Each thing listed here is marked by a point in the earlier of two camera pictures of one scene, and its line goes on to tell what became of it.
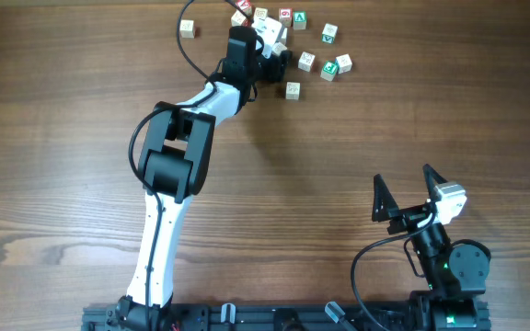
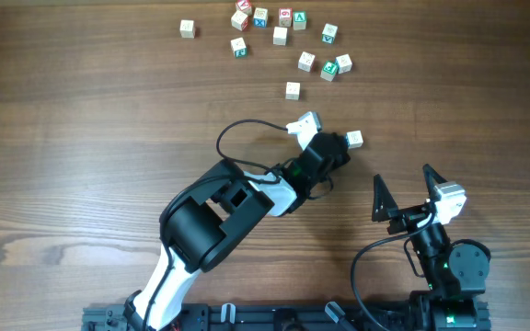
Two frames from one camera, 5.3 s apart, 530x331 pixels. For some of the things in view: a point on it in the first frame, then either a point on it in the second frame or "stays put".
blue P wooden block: [278, 48] -> [354, 139]
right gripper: [409, 217] stays put
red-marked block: [344, 63] stays put
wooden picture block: [305, 61] stays put
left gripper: [274, 67] -> [337, 150]
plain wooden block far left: [187, 28] stays put
